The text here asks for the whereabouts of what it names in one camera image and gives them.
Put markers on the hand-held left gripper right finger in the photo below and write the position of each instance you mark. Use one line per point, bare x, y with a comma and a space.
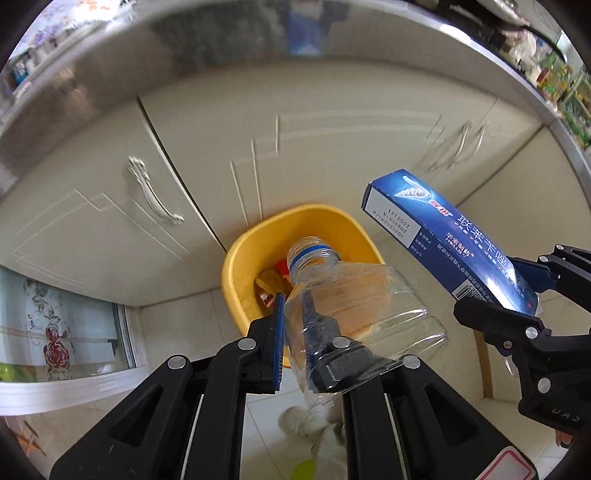
364, 406

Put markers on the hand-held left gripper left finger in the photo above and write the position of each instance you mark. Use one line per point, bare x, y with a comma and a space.
279, 344

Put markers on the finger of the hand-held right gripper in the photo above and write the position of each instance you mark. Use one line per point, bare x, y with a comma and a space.
498, 325
565, 270

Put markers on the gold foil packet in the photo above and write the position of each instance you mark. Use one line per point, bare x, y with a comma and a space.
268, 281

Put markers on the red foil bag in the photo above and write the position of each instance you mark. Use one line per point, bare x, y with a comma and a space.
282, 268

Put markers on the yellow plastic bin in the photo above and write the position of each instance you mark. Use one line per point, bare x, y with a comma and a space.
240, 277

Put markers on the clear plastic bottle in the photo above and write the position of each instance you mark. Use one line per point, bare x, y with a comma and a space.
383, 295

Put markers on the blue toothpaste box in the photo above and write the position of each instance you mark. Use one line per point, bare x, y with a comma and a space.
443, 226

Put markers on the crumpled white tissue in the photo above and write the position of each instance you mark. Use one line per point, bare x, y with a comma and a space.
295, 422

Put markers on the green round object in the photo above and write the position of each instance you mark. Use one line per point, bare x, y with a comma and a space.
304, 470

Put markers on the cream cabinet door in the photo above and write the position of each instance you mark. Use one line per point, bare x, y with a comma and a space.
83, 230
323, 152
512, 138

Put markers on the shelf with colourful goods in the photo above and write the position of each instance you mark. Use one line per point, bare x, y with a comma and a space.
554, 78

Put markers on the glass door with rose print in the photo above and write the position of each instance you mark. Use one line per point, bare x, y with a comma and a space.
55, 332

